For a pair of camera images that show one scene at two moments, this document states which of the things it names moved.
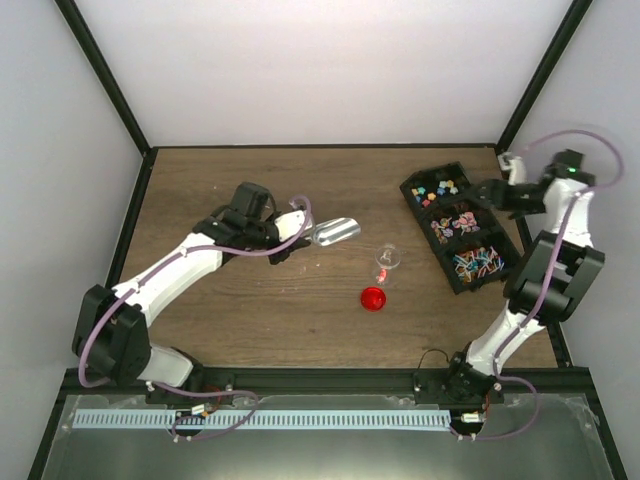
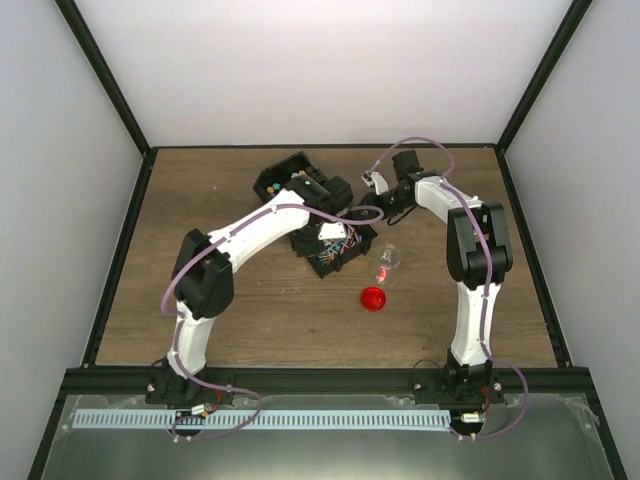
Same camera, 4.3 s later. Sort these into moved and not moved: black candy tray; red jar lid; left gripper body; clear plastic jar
Moved: left gripper body; black candy tray
Not moved: clear plastic jar; red jar lid
